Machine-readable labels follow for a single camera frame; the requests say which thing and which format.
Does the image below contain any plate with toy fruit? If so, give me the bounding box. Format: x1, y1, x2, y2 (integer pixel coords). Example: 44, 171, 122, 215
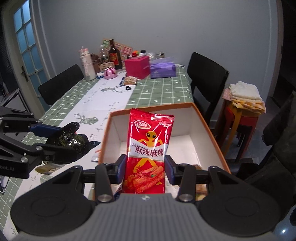
128, 50, 147, 59

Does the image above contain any folded cloth stack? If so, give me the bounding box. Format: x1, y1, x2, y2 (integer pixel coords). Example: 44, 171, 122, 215
229, 81, 266, 114

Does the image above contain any orange cardboard box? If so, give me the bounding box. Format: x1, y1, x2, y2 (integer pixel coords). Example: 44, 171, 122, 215
98, 103, 230, 195

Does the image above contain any small glass jar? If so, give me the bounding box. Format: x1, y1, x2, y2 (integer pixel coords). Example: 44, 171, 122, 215
156, 52, 165, 59

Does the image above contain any red spicy strip packet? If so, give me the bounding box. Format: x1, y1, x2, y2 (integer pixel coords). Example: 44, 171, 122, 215
122, 108, 175, 194

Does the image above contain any black chair right side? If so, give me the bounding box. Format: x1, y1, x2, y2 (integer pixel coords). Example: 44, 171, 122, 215
187, 52, 229, 124

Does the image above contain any green checked tablecloth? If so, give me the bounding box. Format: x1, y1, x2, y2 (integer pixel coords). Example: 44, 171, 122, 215
0, 66, 194, 232

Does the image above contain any magenta cube box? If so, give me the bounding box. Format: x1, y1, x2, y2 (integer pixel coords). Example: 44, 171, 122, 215
125, 56, 150, 79

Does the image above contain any dark brown glass bottle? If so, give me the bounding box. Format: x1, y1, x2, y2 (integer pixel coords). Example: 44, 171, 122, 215
108, 39, 123, 70

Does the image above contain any white pink tumbler bottle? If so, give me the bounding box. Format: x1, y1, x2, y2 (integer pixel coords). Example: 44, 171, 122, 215
79, 46, 96, 81

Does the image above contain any red wooden stool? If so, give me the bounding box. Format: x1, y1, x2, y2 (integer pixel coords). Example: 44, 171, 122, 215
214, 100, 260, 162

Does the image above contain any black foil snack packet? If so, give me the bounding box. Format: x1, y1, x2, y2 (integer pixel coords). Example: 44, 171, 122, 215
46, 122, 100, 160

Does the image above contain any clear plastic water bottle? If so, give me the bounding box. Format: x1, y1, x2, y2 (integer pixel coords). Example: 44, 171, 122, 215
99, 45, 109, 64

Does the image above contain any white deer table runner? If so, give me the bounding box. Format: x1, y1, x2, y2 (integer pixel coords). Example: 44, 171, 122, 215
1, 73, 132, 240

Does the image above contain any purple tissue pack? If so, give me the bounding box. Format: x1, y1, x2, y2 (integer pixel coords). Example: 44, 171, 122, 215
149, 57, 176, 79

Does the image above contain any glass panel door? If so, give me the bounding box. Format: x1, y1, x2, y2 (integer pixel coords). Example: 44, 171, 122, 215
1, 1, 50, 116

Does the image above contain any pink round container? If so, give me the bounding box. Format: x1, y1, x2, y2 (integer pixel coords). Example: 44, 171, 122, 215
103, 67, 117, 79

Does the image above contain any colourful dotted game board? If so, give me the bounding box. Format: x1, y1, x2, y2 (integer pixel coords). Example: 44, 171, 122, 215
102, 39, 133, 61

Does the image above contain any small nut snack bag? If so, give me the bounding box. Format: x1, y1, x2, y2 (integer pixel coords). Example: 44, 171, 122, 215
121, 76, 137, 85

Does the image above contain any black chair left side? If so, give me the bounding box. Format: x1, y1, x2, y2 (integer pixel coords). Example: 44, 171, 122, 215
38, 64, 84, 105

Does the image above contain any black chair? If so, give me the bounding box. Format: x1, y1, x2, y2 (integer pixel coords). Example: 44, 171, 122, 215
187, 52, 229, 124
38, 64, 84, 105

